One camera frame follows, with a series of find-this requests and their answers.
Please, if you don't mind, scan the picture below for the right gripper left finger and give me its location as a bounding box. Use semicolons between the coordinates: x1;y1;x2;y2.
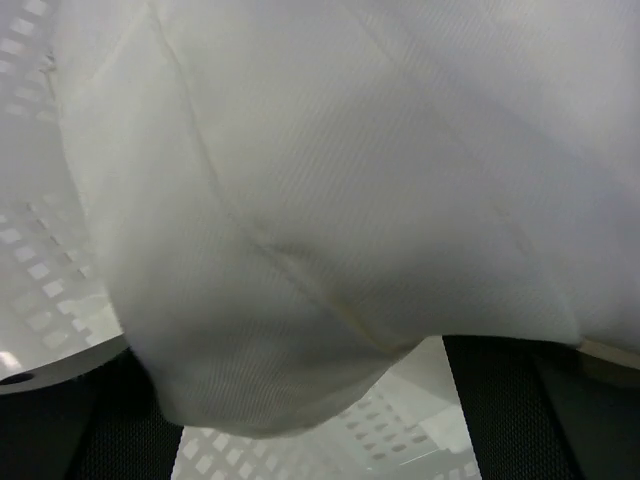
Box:
1;337;183;480

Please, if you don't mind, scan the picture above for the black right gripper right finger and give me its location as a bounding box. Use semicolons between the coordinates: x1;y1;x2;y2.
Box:
443;336;639;480

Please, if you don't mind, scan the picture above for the white skirt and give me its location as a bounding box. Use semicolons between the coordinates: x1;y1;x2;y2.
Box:
52;1;639;438

